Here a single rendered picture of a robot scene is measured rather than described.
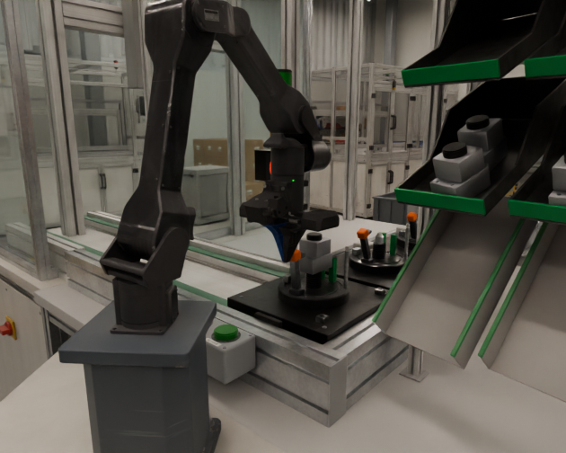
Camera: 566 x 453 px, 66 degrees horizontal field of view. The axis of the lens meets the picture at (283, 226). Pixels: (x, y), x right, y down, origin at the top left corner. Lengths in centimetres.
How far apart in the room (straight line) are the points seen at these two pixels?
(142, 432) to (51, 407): 29
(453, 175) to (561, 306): 22
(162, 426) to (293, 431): 22
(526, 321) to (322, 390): 29
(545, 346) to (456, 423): 20
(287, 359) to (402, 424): 19
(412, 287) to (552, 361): 21
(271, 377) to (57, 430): 33
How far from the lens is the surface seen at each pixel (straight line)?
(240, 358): 73
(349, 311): 81
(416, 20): 1354
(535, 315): 67
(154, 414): 56
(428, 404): 79
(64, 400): 85
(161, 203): 52
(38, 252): 142
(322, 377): 69
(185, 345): 51
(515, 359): 65
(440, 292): 70
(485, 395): 85
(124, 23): 181
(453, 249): 73
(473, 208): 59
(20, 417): 84
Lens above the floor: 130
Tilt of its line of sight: 13 degrees down
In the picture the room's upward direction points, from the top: straight up
